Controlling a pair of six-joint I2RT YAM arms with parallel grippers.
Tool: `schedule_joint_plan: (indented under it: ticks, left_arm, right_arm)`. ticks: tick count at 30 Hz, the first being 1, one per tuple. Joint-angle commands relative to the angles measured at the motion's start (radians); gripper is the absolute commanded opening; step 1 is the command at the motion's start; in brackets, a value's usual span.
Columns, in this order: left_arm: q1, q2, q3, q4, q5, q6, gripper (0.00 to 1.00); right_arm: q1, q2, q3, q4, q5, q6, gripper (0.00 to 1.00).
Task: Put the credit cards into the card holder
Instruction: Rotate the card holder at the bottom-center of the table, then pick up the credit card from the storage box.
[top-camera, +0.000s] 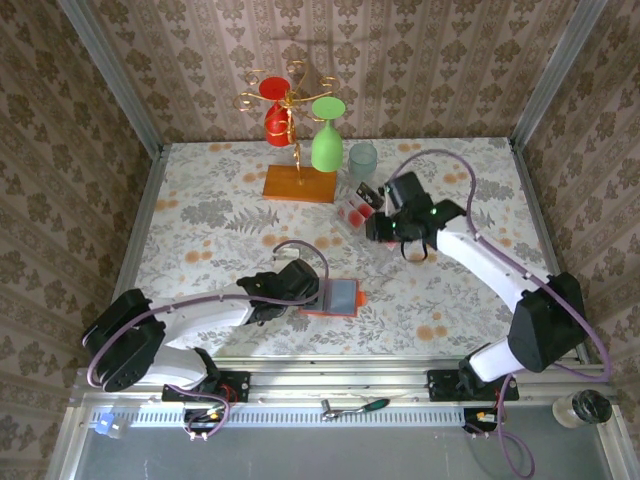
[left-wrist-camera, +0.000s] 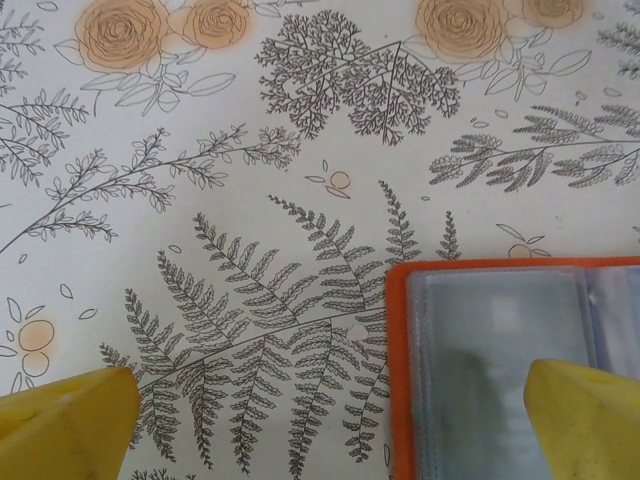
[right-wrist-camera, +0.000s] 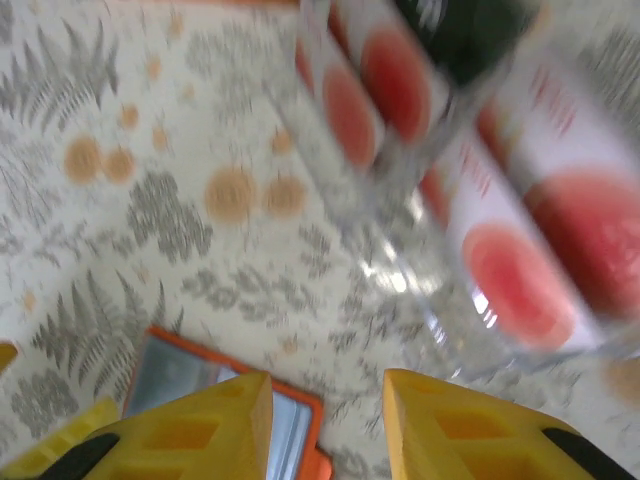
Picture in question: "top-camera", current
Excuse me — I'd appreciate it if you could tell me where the orange card holder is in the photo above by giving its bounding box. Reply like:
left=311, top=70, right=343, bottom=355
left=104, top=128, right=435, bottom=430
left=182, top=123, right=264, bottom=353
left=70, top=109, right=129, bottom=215
left=298, top=277, right=368, bottom=319

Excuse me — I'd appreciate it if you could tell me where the clear acrylic card tray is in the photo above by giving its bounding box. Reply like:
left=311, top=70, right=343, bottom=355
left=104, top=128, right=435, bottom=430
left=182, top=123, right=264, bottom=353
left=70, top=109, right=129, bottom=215
left=334, top=180, right=402, bottom=252

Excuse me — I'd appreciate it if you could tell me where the white card with red dot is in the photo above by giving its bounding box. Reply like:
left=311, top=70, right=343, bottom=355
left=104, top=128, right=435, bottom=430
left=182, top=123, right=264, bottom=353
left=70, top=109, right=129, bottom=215
left=338, top=199, right=369, bottom=230
left=352, top=195, right=384, bottom=221

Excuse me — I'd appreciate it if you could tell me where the clear teal glass tumbler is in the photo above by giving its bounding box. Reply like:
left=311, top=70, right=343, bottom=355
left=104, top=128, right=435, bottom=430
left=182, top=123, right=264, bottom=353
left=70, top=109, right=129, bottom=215
left=347, top=141, right=379, bottom=187

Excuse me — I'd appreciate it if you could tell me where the green wine glass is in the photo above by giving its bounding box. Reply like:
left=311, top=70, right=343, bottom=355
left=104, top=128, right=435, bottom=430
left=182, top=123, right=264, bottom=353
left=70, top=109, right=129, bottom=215
left=309, top=96, right=347, bottom=174

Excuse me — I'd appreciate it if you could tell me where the black base connector block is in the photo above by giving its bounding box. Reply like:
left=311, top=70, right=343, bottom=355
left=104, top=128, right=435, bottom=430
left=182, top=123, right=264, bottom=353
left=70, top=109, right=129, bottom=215
left=182, top=407, right=227, bottom=435
left=462, top=407, right=501, bottom=435

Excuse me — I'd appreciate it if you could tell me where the red wine glass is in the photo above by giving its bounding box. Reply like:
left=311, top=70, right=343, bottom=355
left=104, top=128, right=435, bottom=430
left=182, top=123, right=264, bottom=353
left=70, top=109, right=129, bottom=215
left=258, top=76, right=296, bottom=148

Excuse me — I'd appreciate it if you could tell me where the grey metal front panel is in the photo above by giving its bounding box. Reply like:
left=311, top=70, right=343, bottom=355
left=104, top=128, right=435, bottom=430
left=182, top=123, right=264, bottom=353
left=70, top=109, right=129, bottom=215
left=49, top=424, right=621, bottom=480

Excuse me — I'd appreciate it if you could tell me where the blue and clear plug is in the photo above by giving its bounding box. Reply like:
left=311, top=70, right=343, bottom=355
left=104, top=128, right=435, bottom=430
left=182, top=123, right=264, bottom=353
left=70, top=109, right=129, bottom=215
left=91, top=412, right=124, bottom=440

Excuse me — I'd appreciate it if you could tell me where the glass jar black lid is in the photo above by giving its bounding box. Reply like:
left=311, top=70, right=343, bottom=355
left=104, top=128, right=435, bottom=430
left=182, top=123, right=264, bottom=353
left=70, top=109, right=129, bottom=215
left=552, top=389, right=614, bottom=430

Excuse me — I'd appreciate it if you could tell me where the aluminium mounting rail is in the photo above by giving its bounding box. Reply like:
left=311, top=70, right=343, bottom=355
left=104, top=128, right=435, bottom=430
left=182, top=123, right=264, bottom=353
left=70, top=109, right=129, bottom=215
left=72, top=355, right=619, bottom=404

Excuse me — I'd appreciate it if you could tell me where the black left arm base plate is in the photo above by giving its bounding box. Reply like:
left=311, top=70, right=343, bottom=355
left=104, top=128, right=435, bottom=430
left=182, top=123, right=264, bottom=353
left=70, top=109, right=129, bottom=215
left=162, top=369, right=251, bottom=404

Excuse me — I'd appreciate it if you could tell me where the gold wire rack wooden base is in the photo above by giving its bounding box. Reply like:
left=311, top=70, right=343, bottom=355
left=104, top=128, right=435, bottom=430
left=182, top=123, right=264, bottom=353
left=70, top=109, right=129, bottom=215
left=232, top=59, right=339, bottom=205

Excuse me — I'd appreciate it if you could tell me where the aluminium table side rail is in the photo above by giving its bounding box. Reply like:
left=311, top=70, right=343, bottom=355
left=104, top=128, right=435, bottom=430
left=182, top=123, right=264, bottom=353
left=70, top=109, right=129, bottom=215
left=507, top=139, right=589, bottom=361
left=107, top=144, right=169, bottom=351

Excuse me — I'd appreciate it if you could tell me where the white slotted cable duct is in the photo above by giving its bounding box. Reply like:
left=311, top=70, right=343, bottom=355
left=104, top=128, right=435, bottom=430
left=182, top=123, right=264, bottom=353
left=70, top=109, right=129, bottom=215
left=84, top=402, right=469, bottom=429

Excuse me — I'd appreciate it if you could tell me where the ratchet wrench green handle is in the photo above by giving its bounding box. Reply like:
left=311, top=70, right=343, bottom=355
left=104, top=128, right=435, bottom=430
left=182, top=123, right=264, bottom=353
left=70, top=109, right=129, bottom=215
left=319, top=396, right=394, bottom=422

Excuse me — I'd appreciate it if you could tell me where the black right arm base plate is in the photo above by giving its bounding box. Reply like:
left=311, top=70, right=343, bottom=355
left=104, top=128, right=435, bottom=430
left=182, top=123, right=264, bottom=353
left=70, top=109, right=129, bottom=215
left=427, top=368, right=520, bottom=404

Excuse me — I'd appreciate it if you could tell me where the aluminium frame post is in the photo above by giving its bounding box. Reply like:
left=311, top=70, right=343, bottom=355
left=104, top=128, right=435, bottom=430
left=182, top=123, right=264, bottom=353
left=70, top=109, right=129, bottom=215
left=508, top=0, right=611, bottom=151
left=55, top=0, right=166, bottom=159

